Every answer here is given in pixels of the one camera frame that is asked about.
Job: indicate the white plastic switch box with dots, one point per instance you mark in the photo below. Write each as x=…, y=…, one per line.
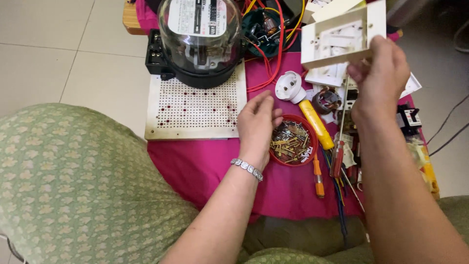
x=339, y=36

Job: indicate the person's left hand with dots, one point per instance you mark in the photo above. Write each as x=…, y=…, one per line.
x=254, y=128

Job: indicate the white perforated board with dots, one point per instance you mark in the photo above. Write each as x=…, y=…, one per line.
x=194, y=110

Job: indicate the white switch plate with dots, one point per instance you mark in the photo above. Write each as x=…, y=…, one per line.
x=328, y=77

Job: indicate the red round bowl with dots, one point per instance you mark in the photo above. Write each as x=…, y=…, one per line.
x=308, y=128

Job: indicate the copper wound motor stator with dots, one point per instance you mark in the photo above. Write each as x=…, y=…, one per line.
x=326, y=101

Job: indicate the wooden stool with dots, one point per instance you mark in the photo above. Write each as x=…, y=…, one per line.
x=131, y=18

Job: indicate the yellow plastic tool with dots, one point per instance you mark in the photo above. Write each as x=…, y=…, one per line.
x=428, y=172

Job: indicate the glass dome electric meter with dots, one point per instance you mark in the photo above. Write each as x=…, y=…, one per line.
x=199, y=44

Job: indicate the white paper sheet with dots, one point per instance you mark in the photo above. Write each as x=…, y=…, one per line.
x=412, y=85

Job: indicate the green motor housing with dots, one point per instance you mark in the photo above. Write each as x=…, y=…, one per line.
x=262, y=33

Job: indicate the white lamp socket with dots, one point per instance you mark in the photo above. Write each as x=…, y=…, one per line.
x=289, y=88

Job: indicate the person's green patterned clothing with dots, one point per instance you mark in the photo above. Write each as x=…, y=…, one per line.
x=73, y=183

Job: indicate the white cardboard boxes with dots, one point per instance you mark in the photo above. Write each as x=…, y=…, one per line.
x=329, y=8

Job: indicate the thin metal rod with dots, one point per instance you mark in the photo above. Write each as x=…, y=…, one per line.
x=353, y=190

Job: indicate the black circuit breaker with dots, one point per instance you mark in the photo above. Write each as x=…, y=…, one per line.
x=408, y=119

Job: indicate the person's right hand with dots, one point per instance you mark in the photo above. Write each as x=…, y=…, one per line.
x=383, y=79

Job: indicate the heap of small metal parts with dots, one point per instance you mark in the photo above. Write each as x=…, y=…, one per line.
x=291, y=143

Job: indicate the pink cloth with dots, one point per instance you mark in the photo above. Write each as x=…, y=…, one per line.
x=205, y=168

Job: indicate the orange tester screwdriver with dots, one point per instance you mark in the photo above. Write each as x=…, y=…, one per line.
x=318, y=176

